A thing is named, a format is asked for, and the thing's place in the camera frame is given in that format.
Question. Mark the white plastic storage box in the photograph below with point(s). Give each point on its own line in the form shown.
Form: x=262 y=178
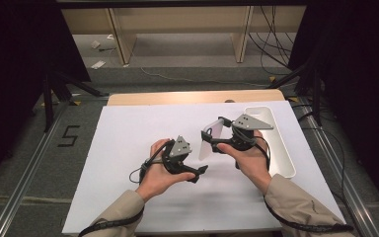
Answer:
x=283 y=158

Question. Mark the black curtain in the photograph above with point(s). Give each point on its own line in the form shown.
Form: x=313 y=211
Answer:
x=368 y=65
x=13 y=49

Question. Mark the small dark round object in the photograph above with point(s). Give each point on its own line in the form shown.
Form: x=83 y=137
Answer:
x=229 y=100

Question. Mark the light wooden table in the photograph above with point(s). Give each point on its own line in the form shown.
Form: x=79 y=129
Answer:
x=177 y=97

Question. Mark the wooden cabinet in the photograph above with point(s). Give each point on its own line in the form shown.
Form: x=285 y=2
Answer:
x=125 y=42

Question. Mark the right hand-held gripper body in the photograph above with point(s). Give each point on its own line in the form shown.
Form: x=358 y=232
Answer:
x=248 y=122

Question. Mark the person's right hand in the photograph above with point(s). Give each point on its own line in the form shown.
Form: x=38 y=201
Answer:
x=251 y=164

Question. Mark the thin black floor item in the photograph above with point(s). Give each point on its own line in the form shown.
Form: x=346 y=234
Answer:
x=107 y=49

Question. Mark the iridescent phone case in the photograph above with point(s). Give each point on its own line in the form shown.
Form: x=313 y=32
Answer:
x=214 y=131

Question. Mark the black metal stand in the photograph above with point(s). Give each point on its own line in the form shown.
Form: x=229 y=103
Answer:
x=48 y=105
x=316 y=98

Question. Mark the person's left hand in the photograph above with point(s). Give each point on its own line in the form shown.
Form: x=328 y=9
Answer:
x=158 y=181

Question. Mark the yellow tape marker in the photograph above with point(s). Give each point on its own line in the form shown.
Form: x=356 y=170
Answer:
x=272 y=79
x=76 y=103
x=293 y=99

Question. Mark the white foam board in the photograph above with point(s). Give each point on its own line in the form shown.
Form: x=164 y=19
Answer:
x=144 y=121

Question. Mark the white paper scrap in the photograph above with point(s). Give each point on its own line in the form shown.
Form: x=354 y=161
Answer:
x=110 y=37
x=98 y=64
x=95 y=43

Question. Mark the aluminium floor rail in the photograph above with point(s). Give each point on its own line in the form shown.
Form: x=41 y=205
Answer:
x=342 y=184
x=23 y=187

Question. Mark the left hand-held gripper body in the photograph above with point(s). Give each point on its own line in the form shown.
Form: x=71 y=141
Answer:
x=179 y=148

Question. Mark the small white scrap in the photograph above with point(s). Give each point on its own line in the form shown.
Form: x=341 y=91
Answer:
x=125 y=65

